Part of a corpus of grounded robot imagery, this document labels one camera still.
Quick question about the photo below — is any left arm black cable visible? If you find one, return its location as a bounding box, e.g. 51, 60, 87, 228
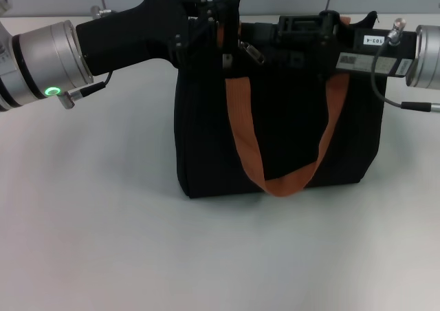
60, 6, 116, 110

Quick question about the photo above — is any black bag with orange handles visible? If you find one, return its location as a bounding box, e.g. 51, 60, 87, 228
173, 10, 385, 200

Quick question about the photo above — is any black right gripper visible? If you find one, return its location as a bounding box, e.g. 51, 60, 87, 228
274, 10, 419, 82

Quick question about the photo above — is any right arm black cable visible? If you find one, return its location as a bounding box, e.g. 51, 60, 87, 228
373, 17, 440, 114

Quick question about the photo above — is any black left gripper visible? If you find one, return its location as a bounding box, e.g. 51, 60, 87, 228
74, 0, 244, 78

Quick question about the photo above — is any silver zipper pull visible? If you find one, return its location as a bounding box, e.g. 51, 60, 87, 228
239, 41, 266, 66

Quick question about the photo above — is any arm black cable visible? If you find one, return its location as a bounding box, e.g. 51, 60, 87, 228
60, 6, 116, 110
373, 17, 440, 114

